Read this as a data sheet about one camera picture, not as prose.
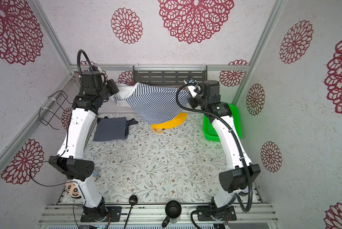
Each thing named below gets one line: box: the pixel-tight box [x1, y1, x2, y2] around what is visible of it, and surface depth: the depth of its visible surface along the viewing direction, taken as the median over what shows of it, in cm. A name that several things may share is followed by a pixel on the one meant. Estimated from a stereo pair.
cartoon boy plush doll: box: [65, 180, 84, 199], surface depth 76 cm
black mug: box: [161, 199, 182, 229], surface depth 71 cm
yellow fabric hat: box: [150, 112, 188, 134], surface depth 112 cm
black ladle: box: [123, 194, 138, 229], surface depth 79 cm
